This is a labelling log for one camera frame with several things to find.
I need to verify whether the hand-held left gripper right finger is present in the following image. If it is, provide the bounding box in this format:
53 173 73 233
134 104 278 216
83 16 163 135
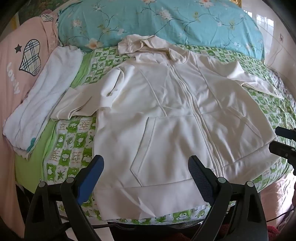
188 155 269 241

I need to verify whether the red cloth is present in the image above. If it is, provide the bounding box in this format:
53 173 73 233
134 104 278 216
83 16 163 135
265 221 286 241

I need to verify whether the pink blanket with heart print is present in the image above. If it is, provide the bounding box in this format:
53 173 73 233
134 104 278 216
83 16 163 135
0 10 61 238

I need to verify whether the folded white towel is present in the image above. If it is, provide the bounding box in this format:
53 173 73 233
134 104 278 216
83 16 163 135
2 45 84 160

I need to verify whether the white zip hoodie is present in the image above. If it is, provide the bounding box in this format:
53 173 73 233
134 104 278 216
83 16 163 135
50 34 285 221

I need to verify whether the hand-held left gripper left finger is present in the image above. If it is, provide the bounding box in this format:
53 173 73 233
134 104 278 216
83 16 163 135
24 155 104 241

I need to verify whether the blue floral pillow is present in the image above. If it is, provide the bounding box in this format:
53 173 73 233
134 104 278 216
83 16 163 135
57 0 265 63

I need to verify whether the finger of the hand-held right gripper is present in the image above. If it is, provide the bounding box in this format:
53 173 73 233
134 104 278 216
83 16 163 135
269 140 296 163
275 126 296 140

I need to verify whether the green patterned bed sheet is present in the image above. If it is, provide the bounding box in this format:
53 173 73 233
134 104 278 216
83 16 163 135
14 44 296 226

